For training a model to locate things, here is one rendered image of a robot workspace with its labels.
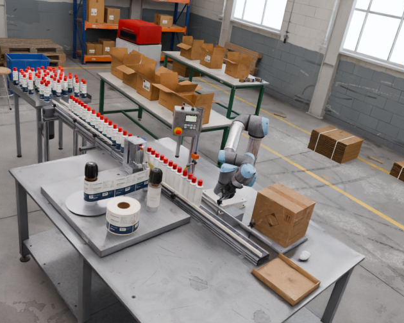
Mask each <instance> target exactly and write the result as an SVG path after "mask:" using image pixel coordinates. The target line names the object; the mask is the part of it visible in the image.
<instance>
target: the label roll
mask: <svg viewBox="0 0 404 323"><path fill-rule="evenodd" d="M139 217H140V203H139V202H138V201H137V200H136V199H133V198H131V197H114V198H113V199H111V200H109V201H108V202H107V204H106V228H107V230H108V231H109V232H111V233H113V234H116V235H129V234H132V233H134V232H136V230H138V228H139Z"/></svg>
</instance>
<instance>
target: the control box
mask: <svg viewBox="0 0 404 323"><path fill-rule="evenodd" d="M184 109H185V110H181V106H175V107H174V115H173V125H172V134H173V135H174V136H181V137H196V131H197V126H198V119H199V112H198V111H196V108H194V112H192V111H191V107H184ZM186 114H193V115H198V117H197V122H185V115H186ZM184 123H185V124H197V125H196V129H184V128H183V126H184ZM177 129H179V130H180V131H181V134H180V135H177V134H176V130H177Z"/></svg>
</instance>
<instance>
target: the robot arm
mask: <svg viewBox="0 0 404 323"><path fill-rule="evenodd" d="M230 127H231V130H230V134H229V136H228V139H227V142H226V145H225V147H224V150H220V151H219V155H218V159H217V160H218V161H219V162H221V163H224V164H223V165H222V166H221V169H220V173H219V179H218V182H217V184H216V186H215V188H214V194H216V195H217V196H219V197H220V201H221V200H227V199H231V198H232V197H233V196H234V195H235V193H236V188H237V189H242V188H244V187H243V185H244V186H249V187H252V186H253V184H254V182H255V180H256V177H257V172H256V169H255V164H256V161H257V156H258V152H259V149H260V143H261V140H262V139H263V138H264V137H265V136H267V132H268V127H269V119H267V118H264V117H259V116H256V115H251V114H248V113H244V114H242V115H239V116H237V117H236V118H234V120H233V121H232V123H231V126H230ZM243 131H248V135H249V141H248V146H247V149H246V153H245V154H244V155H241V154H237V153H236V150H237V146H238V144H239V140H240V136H241V134H242V132H243ZM237 167H240V168H237Z"/></svg>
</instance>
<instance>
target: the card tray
mask: <svg viewBox="0 0 404 323"><path fill-rule="evenodd" d="M251 273H252V274H253V275H254V276H256V277H257V278H258V279H259V280H261V281H262V282H263V283H265V284H266V285H267V286H268V287H269V288H271V289H272V290H274V291H275V292H276V293H277V294H278V295H280V296H281V297H283V298H284V299H285V300H286V301H287V302H289V303H290V304H291V305H293V306H294V305H295V304H296V303H298V302H299V301H300V300H302V299H303V298H304V297H306V296H307V295H308V294H309V293H311V292H312V291H314V290H315V289H316V288H317V287H319V285H320V283H321V281H320V280H319V279H317V278H316V277H314V276H313V275H311V274H310V273H309V272H307V271H306V270H305V269H303V268H301V267H300V266H299V265H297V264H296V263H294V262H293V261H292V260H290V259H289V258H288V257H286V256H284V255H283V254H282V253H279V255H278V257H277V258H275V259H274V260H272V261H270V262H269V263H266V264H265V265H263V266H262V267H260V268H259V269H256V270H255V269H254V268H253V269H252V271H251Z"/></svg>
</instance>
